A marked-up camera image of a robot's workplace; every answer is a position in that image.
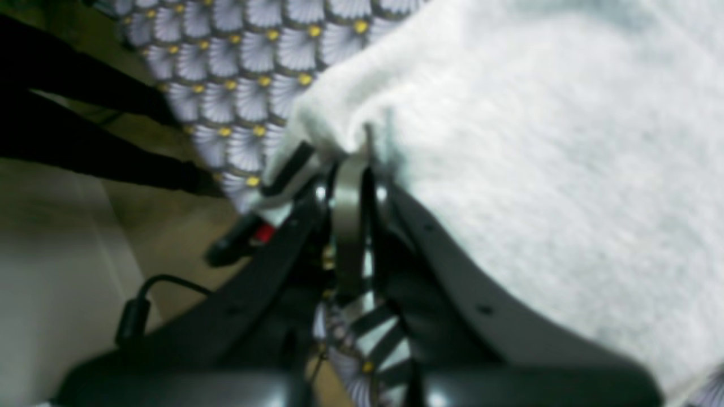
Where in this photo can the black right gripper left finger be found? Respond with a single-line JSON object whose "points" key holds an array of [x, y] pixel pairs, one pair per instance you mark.
{"points": [[247, 344]]}

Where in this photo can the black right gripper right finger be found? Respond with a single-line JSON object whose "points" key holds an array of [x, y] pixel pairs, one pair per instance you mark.
{"points": [[473, 343]]}

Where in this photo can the red black clamp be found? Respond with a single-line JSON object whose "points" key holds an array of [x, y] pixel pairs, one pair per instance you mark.
{"points": [[247, 235]]}

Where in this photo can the fan-patterned grey tablecloth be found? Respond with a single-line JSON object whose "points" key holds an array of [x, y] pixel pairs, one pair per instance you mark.
{"points": [[232, 71]]}

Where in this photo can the light grey T-shirt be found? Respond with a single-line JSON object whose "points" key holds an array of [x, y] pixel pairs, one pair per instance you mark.
{"points": [[572, 148]]}

